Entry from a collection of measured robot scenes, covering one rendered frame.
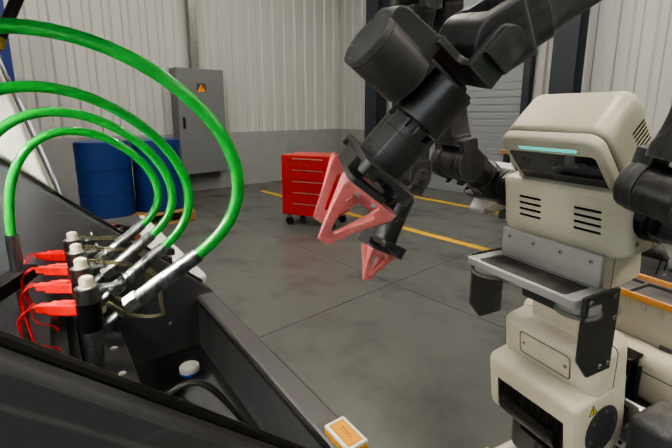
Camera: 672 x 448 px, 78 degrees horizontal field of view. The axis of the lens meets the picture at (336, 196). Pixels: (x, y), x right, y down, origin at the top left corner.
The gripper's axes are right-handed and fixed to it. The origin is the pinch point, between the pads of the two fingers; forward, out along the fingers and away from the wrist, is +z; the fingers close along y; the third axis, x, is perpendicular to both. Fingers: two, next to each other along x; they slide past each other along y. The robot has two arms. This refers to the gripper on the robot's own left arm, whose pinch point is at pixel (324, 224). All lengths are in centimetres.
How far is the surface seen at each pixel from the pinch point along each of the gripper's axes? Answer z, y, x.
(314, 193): 106, -402, 134
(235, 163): 1.2, -3.4, -11.3
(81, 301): 27.4, -4.8, -15.4
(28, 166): 35, -37, -35
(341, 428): 19.1, 4.9, 18.0
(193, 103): -1.3, -4.3, -18.3
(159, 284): 16.4, 0.3, -10.1
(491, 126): -111, -565, 342
